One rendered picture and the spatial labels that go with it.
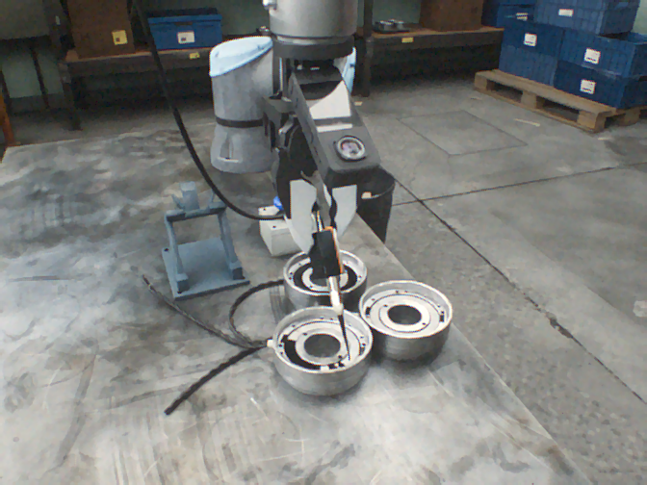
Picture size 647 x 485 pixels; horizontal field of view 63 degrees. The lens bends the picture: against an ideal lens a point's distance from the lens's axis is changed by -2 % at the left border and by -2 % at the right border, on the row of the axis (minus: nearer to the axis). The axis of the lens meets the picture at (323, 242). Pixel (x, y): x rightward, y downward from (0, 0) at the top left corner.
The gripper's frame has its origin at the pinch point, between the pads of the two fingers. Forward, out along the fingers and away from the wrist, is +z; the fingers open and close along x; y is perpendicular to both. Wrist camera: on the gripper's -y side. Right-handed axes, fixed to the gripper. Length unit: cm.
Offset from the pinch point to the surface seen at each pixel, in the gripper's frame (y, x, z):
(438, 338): -7.5, -10.5, 10.2
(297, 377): -6.9, 5.5, 10.5
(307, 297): 4.3, 0.1, 9.9
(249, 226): 29.4, 0.3, 13.2
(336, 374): -8.7, 2.2, 9.7
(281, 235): 19.3, -1.7, 9.8
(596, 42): 232, -297, 40
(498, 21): 338, -298, 42
